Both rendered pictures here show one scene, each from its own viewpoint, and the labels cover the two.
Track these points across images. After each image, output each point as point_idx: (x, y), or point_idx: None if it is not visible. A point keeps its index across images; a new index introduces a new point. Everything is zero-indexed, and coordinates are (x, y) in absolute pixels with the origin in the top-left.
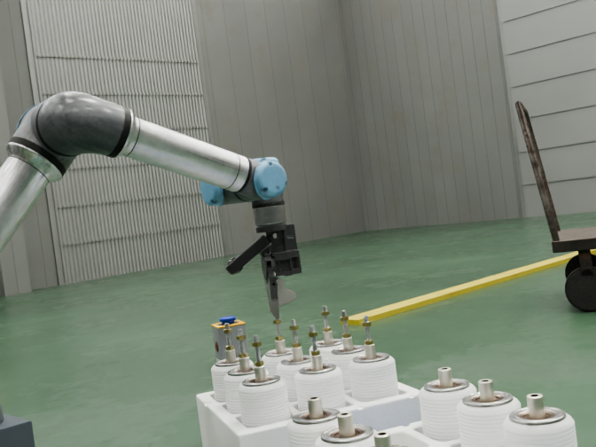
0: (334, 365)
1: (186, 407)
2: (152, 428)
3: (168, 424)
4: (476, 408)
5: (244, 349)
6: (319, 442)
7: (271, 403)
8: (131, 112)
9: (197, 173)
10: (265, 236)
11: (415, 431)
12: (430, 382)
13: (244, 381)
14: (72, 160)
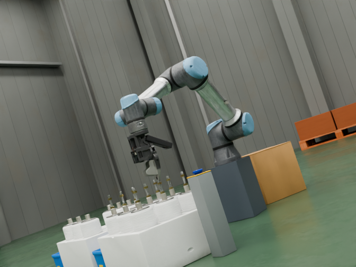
0: (130, 208)
1: (347, 244)
2: (331, 232)
3: (325, 237)
4: None
5: (169, 185)
6: None
7: None
8: (153, 82)
9: None
10: (145, 136)
11: (105, 230)
12: (93, 218)
13: (166, 195)
14: (187, 85)
